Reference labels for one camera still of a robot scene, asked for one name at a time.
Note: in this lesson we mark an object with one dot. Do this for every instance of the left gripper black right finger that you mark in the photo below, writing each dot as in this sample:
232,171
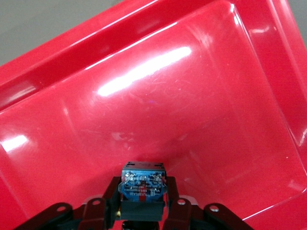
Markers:
184,213

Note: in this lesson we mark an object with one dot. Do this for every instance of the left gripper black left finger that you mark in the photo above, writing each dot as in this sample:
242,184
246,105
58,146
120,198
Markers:
96,213

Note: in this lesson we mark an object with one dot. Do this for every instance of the red plastic tray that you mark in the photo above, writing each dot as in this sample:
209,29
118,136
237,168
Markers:
182,100

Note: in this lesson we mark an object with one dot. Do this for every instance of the small blue electrical component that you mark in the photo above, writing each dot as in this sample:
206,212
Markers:
141,187

